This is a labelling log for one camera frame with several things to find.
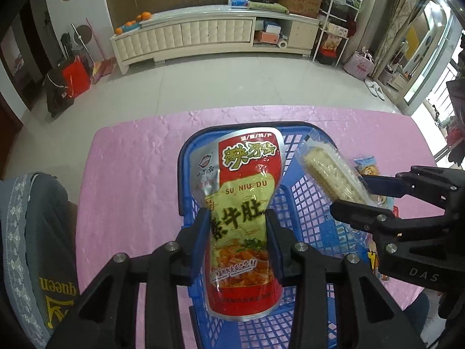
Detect cream TV cabinet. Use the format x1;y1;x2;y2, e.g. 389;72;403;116
110;3;321;77

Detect red snack pouch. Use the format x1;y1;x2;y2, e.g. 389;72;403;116
189;127;286;322

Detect orange flat box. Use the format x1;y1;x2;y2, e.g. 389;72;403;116
254;30;280;43

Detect patterned beige curtain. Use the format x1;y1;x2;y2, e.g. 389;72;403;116
371;0;424;81

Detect white metal rack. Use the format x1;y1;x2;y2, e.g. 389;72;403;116
312;0;364;67

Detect person's dark blue trousers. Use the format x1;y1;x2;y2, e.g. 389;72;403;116
401;293;440;337

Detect brown cardboard box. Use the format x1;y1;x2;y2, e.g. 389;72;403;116
278;0;323;18

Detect pink quilted tablecloth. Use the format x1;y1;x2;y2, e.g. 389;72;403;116
74;105;438;349

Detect arched standing mirror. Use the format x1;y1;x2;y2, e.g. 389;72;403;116
400;0;460;115

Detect grey embroidered chair cover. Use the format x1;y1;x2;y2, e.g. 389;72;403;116
0;172;78;339

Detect pink bag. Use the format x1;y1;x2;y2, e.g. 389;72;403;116
344;47;375;81

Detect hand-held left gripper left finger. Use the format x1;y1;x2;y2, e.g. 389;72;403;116
45;206;215;349

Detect blue bread packet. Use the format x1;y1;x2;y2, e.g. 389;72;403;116
353;157;395;209

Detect black bag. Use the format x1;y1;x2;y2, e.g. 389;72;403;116
44;67;75;119

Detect printed yellow snack carton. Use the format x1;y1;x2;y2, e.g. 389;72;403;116
325;33;344;57

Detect green folded cushion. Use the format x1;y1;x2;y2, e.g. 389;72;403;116
248;1;288;13

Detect clear cracker packet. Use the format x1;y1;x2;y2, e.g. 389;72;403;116
294;134;387;208

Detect pink broom with dustpan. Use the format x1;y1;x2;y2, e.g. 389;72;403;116
85;17;117;85

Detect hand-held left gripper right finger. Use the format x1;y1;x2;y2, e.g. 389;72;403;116
265;208;426;349

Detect red bag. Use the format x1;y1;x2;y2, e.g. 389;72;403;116
60;60;91;99

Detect hanging clothes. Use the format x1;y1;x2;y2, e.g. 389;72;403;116
446;76;465;168

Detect blue plastic basket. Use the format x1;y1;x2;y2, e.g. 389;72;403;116
177;121;375;349

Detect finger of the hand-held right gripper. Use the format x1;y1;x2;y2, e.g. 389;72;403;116
330;198;456;243
361;165;465;211

